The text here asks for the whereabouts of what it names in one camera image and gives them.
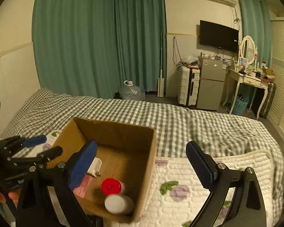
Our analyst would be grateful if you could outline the red-capped bottle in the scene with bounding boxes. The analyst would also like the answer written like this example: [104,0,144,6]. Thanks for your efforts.
[101,178,126,196]

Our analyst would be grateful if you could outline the white dressing table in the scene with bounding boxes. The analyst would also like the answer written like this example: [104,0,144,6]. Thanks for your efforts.
[222,67,269,119]

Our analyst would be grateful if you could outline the clear plastic bag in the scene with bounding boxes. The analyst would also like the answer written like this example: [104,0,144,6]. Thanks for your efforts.
[183,55,201,68]

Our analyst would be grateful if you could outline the white-capped bottle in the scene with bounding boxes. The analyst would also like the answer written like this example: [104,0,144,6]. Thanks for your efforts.
[104,194,134,215]

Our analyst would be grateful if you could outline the dark checked suitcase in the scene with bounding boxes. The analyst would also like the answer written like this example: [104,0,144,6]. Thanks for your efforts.
[259,82,277,119]

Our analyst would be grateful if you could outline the pink flat packet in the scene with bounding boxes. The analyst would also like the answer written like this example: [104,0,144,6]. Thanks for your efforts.
[73,175,93,198]

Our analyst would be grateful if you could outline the narrow green curtain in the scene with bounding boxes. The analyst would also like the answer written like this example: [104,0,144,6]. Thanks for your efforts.
[235,0,274,69]

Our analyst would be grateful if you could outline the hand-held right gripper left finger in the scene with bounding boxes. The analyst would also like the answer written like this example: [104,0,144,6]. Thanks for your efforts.
[15,140,102,227]

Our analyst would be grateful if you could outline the white louvred wardrobe doors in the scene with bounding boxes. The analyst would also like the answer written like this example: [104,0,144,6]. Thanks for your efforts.
[266,18,284,145]

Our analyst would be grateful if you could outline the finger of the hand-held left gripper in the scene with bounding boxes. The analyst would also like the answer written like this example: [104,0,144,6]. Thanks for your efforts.
[0,135,47,155]
[7,146,63,169]

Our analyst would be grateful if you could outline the blue plastic basket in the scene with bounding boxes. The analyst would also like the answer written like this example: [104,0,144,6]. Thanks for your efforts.
[232,95,250,116]

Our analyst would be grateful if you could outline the brown cardboard box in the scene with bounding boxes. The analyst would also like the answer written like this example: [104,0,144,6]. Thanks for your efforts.
[46,117,158,224]

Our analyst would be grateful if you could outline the wide green curtain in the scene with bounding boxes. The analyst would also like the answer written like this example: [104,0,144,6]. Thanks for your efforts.
[32,0,167,100]

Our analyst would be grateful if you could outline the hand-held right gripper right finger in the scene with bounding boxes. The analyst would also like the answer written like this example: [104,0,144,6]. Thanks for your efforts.
[186,141,267,227]

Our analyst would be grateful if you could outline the white ribbed suitcase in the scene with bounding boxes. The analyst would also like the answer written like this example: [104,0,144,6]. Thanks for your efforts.
[177,65,201,107]

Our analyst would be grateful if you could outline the checked bed sheet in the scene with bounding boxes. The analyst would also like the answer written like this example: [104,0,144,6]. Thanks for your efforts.
[0,88,284,192]

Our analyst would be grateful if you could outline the floral quilted bed pad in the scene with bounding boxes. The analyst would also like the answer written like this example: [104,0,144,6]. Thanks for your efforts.
[26,130,279,227]

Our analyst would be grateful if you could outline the grey small refrigerator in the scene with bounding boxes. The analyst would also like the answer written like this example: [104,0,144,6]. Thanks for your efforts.
[196,56,228,111]

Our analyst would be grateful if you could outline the clear water jug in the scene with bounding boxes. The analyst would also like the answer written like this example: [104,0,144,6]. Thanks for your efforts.
[119,80,146,101]

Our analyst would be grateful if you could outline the white power adapter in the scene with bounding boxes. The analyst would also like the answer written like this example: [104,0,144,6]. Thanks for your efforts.
[86,157,103,178]

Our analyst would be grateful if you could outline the white oval mirror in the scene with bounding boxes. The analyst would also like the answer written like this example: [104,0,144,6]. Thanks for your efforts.
[239,35,256,66]

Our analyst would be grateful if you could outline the black hanging cable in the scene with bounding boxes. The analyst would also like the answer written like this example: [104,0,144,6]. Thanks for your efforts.
[172,37,184,67]

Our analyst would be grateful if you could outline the person's left hand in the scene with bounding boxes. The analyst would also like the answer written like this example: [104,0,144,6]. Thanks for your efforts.
[0,189,21,204]

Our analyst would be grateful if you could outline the black wall television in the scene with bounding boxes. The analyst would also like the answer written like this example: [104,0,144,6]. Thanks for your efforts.
[199,20,240,53]

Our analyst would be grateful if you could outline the white flat mop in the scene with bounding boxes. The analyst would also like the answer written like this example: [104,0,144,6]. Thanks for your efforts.
[157,31,165,97]

